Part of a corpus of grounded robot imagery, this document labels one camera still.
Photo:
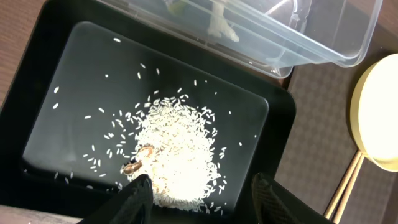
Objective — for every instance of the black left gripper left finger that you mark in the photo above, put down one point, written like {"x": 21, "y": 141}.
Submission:
{"x": 132, "y": 205}

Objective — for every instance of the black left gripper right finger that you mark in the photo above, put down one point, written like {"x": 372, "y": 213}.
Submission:
{"x": 274, "y": 204}

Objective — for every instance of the wooden chopstick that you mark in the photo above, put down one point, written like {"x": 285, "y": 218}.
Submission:
{"x": 348, "y": 190}
{"x": 336, "y": 199}

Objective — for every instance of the yellow plate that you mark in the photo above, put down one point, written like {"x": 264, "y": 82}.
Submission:
{"x": 373, "y": 113}

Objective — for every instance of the white wrapper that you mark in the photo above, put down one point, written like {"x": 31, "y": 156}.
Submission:
{"x": 218, "y": 24}

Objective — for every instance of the black waste tray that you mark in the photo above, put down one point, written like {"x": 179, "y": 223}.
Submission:
{"x": 26, "y": 180}

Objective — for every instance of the clear plastic waste bin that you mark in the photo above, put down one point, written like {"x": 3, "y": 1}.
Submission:
{"x": 274, "y": 35}

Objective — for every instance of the dark brown serving tray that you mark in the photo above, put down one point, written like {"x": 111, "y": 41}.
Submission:
{"x": 320, "y": 147}

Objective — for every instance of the pile of rice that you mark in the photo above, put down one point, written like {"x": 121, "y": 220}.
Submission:
{"x": 177, "y": 155}

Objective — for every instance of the yellow green drink bottle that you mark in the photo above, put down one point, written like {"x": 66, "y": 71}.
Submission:
{"x": 175, "y": 7}

